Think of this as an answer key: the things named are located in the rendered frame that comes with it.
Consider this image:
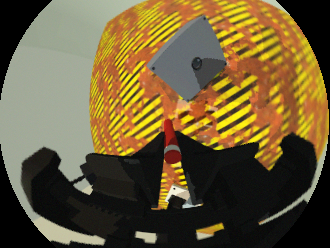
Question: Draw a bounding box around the red peg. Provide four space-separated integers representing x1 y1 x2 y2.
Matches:
164 120 181 165

